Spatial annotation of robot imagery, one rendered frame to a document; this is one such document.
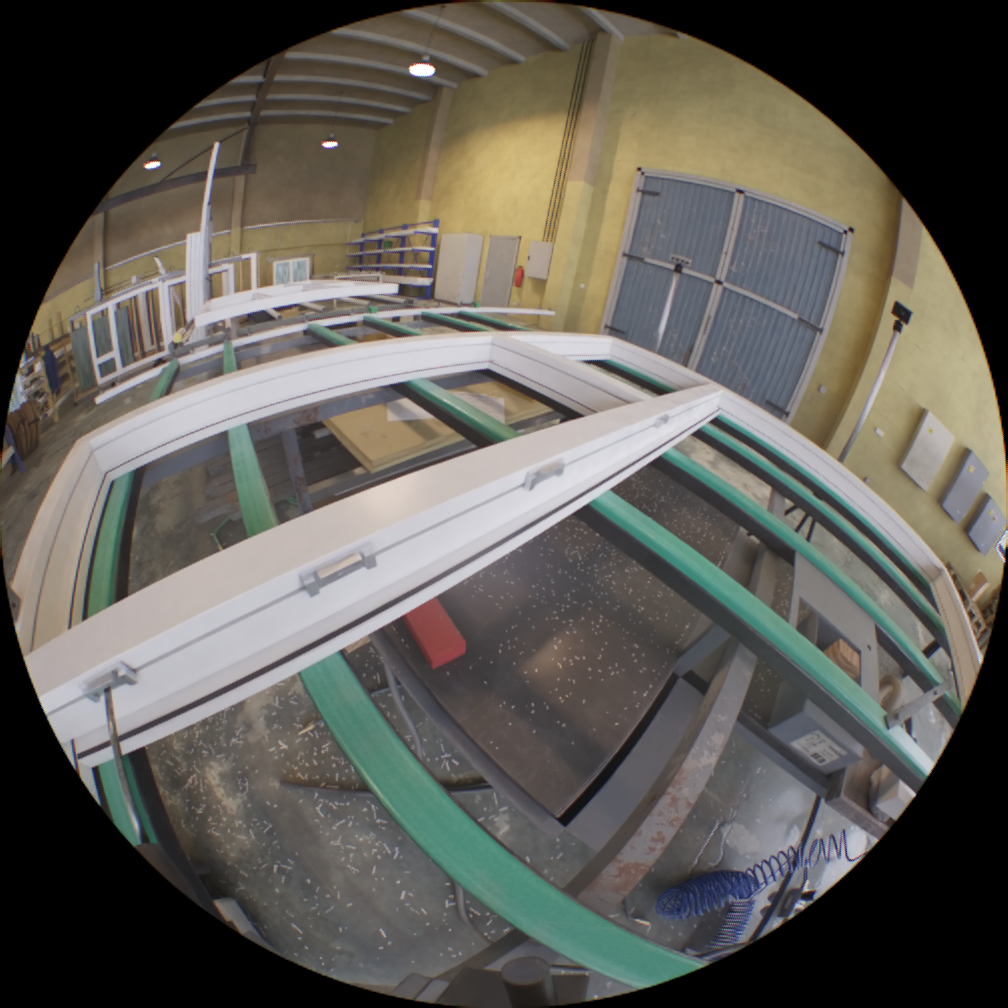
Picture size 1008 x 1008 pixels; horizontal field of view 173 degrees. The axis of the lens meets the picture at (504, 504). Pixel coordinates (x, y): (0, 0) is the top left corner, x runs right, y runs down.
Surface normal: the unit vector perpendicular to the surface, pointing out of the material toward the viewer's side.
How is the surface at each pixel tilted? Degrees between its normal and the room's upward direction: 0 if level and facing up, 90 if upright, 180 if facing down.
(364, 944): 0
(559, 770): 0
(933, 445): 90
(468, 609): 0
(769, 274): 90
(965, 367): 90
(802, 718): 90
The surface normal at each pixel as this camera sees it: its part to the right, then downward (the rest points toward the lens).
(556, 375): -0.72, 0.35
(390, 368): 0.68, 0.55
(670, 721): 0.15, -0.76
